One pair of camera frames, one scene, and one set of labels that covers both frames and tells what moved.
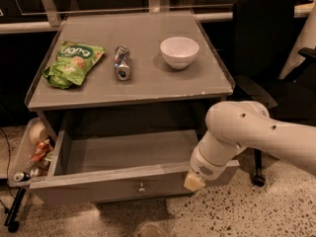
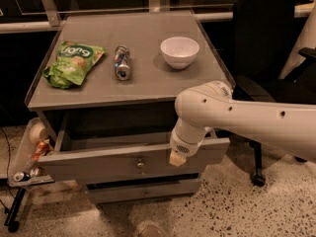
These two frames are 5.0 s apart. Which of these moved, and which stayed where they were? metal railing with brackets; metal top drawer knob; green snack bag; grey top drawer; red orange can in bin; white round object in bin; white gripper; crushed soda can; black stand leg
Moved: grey top drawer; metal top drawer knob; white gripper
Stayed: green snack bag; black stand leg; red orange can in bin; crushed soda can; white round object in bin; metal railing with brackets
